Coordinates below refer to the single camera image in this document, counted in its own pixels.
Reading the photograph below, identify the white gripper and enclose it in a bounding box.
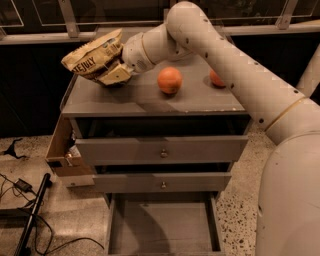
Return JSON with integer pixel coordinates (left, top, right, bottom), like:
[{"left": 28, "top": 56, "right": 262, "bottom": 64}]
[{"left": 96, "top": 32, "right": 155, "bottom": 86}]

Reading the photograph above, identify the brown chip bag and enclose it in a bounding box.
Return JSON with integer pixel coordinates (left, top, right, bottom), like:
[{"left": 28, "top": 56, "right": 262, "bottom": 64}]
[{"left": 61, "top": 29, "right": 123, "bottom": 80}]

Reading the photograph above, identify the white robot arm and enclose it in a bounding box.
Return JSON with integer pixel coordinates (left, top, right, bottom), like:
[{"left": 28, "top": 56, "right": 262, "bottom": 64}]
[{"left": 122, "top": 2, "right": 320, "bottom": 256}]

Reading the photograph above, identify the grey top drawer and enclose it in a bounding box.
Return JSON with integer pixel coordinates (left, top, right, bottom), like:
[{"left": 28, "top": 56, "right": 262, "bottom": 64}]
[{"left": 76, "top": 116, "right": 248, "bottom": 166}]

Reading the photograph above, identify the grey drawer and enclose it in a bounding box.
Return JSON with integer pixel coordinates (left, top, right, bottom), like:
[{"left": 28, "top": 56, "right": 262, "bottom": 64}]
[
  {"left": 93, "top": 163, "right": 231, "bottom": 193},
  {"left": 76, "top": 116, "right": 248, "bottom": 166},
  {"left": 106, "top": 192, "right": 226, "bottom": 256}
]

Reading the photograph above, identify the grey drawer cabinet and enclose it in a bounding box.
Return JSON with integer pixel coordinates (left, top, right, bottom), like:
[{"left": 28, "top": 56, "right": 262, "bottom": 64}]
[{"left": 62, "top": 55, "right": 257, "bottom": 256}]

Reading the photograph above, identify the grey middle drawer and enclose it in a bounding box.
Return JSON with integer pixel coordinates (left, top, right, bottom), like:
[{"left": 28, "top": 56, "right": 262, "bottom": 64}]
[{"left": 93, "top": 163, "right": 231, "bottom": 193}]

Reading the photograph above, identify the grey bottom drawer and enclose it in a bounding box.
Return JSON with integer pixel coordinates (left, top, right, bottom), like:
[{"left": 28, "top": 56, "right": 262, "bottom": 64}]
[{"left": 106, "top": 192, "right": 226, "bottom": 256}]

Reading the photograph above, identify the orange fruit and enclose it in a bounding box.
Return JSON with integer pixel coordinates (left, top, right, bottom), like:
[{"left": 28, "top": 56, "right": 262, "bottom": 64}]
[{"left": 157, "top": 67, "right": 183, "bottom": 95}]

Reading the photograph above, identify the metal window railing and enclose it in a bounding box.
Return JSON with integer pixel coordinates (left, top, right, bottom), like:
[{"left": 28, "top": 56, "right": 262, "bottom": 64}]
[{"left": 0, "top": 0, "right": 320, "bottom": 45}]

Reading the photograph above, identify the red apple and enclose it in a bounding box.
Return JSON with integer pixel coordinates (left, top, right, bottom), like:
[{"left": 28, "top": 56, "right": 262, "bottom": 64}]
[{"left": 209, "top": 70, "right": 225, "bottom": 88}]

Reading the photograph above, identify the cardboard box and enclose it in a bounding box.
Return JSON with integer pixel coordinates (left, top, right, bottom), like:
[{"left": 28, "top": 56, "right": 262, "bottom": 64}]
[{"left": 46, "top": 116, "right": 93, "bottom": 177}]

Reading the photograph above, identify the black power adapter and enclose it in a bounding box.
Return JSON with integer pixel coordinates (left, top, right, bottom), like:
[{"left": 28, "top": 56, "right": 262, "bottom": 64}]
[{"left": 14, "top": 179, "right": 32, "bottom": 192}]

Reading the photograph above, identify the black pole on floor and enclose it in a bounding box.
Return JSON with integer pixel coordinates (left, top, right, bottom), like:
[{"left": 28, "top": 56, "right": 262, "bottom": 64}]
[{"left": 14, "top": 173, "right": 52, "bottom": 256}]

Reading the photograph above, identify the black bracket on floor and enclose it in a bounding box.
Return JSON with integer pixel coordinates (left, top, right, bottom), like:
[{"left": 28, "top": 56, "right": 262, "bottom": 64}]
[{"left": 0, "top": 138, "right": 27, "bottom": 159}]

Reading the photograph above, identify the black floor cable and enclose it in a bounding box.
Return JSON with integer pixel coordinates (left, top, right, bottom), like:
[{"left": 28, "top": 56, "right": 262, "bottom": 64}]
[{"left": 0, "top": 172, "right": 106, "bottom": 256}]

